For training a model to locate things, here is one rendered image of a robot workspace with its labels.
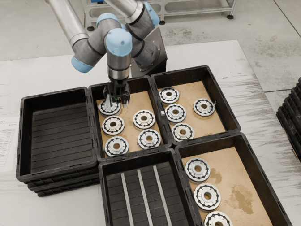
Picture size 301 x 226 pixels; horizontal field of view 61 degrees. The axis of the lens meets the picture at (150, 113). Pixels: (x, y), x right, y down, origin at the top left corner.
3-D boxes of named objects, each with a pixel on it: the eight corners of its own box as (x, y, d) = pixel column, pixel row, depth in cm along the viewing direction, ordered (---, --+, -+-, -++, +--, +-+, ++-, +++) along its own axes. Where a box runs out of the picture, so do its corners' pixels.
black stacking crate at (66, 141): (31, 112, 124) (21, 98, 115) (92, 101, 128) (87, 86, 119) (28, 191, 102) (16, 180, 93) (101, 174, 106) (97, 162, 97)
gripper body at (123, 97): (109, 107, 92) (109, 84, 82) (106, 89, 97) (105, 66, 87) (130, 105, 94) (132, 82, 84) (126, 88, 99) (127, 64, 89)
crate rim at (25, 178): (23, 100, 116) (20, 97, 114) (88, 89, 120) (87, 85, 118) (17, 183, 94) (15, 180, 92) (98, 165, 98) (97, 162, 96)
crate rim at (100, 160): (88, 89, 120) (87, 85, 118) (149, 77, 125) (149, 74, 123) (98, 165, 98) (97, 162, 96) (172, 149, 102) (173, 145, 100)
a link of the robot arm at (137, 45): (125, 48, 141) (106, 35, 132) (142, 31, 136) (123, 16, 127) (129, 61, 134) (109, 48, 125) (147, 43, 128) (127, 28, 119)
